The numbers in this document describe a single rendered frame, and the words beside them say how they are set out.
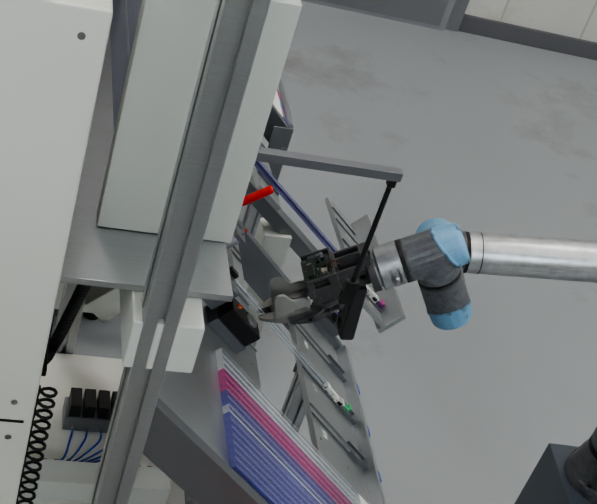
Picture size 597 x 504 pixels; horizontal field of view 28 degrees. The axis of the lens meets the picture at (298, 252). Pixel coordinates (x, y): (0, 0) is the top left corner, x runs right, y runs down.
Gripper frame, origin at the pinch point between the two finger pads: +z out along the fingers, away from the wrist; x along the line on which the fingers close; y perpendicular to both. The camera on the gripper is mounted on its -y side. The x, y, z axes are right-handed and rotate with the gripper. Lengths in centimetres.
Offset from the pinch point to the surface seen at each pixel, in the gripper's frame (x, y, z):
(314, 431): 16.4, -13.2, -2.0
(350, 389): -7.2, -31.5, -7.4
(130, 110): 38, 70, -3
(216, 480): 49, 20, 6
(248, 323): 17.8, 15.8, -0.1
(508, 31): -320, -172, -99
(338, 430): 8.4, -23.9, -4.5
